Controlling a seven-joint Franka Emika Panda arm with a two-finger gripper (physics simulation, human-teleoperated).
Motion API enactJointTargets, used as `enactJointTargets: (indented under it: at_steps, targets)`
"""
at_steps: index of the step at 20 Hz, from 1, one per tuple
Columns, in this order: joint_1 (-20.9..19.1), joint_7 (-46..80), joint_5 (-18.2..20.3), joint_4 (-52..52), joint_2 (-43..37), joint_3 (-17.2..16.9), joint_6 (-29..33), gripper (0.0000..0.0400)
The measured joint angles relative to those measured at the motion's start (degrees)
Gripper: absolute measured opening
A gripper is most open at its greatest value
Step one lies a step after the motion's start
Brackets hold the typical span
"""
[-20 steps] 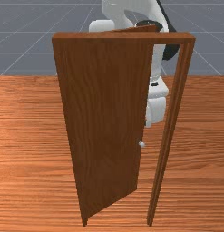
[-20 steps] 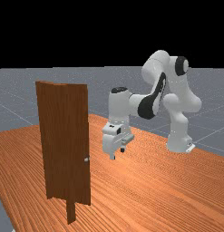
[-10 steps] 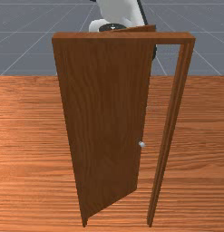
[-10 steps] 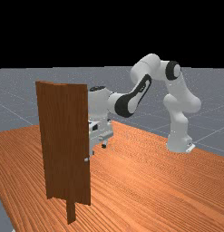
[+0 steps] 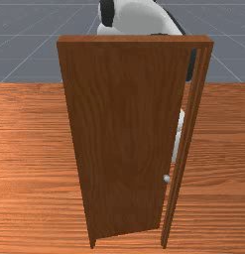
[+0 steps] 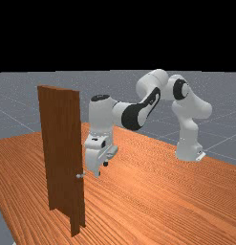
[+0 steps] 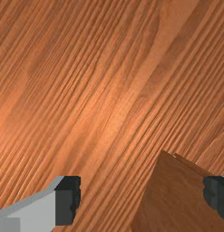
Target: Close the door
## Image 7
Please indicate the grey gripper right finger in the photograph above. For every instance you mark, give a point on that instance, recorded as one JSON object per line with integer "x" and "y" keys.
{"x": 217, "y": 195}

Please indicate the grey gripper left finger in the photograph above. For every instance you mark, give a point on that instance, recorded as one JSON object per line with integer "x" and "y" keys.
{"x": 40, "y": 211}

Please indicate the brown wooden door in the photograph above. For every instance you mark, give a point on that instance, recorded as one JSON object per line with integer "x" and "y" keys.
{"x": 173, "y": 199}

